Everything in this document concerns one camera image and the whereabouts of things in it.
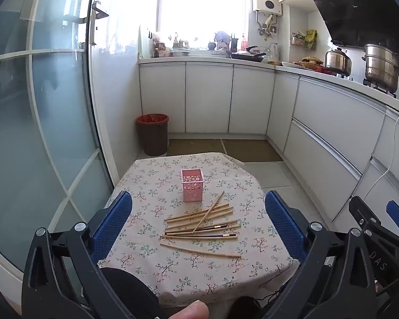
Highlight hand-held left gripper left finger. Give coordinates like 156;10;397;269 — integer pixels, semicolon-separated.
22;191;134;319

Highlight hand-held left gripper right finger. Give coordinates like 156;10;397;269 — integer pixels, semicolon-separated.
264;191;378;319

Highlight black chopstick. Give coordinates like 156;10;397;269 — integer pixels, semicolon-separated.
164;225;228;234
160;234;238;239

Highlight pile of wooden chopsticks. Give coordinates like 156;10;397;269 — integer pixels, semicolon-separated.
160;191;243;259

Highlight pink perforated holder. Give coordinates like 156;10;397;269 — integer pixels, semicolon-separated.
181;169;204;203

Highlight person's left hand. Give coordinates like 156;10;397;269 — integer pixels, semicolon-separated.
163;301;209;319

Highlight floral tablecloth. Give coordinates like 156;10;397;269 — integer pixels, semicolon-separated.
98;153;301;308

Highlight brown trash bin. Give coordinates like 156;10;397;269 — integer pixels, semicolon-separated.
136;114;169;157

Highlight white stove-side base cabinets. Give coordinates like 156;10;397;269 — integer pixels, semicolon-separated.
266;71;399;233

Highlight frosted glass sliding door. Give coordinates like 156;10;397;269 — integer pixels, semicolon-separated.
0;0;118;273

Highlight white window-side base cabinets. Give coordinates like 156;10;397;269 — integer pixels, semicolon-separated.
140;61;276;135

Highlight steel steamer pot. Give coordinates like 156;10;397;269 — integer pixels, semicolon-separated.
362;43;399;94

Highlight steel kettle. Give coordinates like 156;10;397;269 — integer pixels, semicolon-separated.
325;47;352;77

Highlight woven food basket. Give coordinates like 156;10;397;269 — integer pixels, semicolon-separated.
301;56;324;69

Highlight black frying pan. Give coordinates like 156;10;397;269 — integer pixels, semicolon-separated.
231;46;267;62

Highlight pale cutting board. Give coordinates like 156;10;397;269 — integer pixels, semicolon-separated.
139;25;153;58

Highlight black range hood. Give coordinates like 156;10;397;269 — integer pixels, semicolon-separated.
304;0;399;64

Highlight kitchen window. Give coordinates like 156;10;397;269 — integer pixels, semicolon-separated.
158;0;247;50

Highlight white cable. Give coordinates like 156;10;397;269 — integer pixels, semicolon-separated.
364;103;399;203

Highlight wall rack with packets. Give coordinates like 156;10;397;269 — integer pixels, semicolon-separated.
291;29;318;49

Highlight black door handle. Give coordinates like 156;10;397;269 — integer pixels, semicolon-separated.
90;2;110;45

